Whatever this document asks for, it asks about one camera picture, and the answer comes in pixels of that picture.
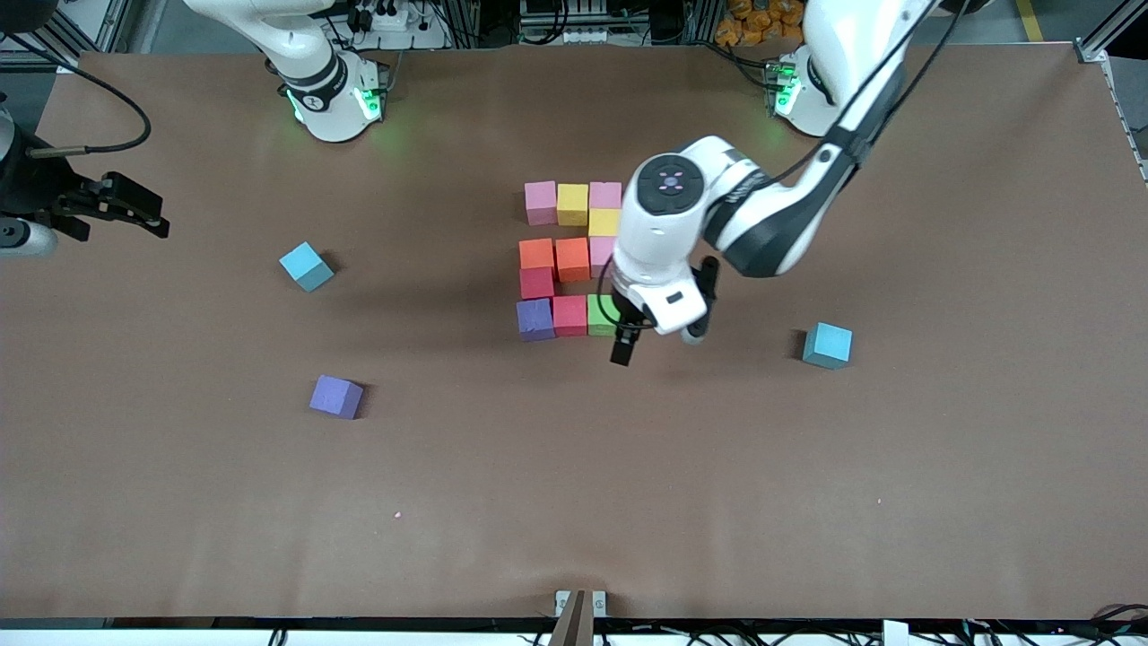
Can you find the white perforated strip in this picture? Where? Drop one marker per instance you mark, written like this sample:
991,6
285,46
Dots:
1126,127

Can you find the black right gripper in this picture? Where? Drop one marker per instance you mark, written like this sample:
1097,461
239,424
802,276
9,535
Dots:
34,190

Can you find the pink foam cube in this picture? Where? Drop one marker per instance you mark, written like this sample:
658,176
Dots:
605,195
600,256
541,203

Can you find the aluminium frame post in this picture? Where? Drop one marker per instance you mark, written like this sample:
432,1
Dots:
68,63
1091,51

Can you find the purple foam cube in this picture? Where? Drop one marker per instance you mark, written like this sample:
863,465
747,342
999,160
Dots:
335,396
535,319

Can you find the grey electronics unit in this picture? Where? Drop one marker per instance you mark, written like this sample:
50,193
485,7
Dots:
565,18

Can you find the orange foam cube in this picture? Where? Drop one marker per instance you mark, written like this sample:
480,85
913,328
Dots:
572,258
536,253

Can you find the white power strip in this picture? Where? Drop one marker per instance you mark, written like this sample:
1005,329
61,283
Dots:
392,20

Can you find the grey metal bracket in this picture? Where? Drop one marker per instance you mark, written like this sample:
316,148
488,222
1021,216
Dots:
578,619

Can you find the pile of orange fruit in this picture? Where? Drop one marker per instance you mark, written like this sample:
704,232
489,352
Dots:
753,25

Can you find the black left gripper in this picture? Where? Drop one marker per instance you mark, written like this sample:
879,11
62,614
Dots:
625,340

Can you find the yellow foam cube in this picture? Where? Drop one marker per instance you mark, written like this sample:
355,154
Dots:
572,205
604,222

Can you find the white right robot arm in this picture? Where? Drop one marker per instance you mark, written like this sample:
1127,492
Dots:
323,90

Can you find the green foam cube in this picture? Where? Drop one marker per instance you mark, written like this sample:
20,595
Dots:
601,314

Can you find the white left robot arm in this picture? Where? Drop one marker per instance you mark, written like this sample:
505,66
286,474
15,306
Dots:
852,54

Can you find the red foam cube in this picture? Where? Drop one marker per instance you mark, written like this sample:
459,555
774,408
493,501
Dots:
536,283
569,315

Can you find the blue foam cube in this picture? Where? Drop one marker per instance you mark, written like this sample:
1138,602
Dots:
305,266
827,345

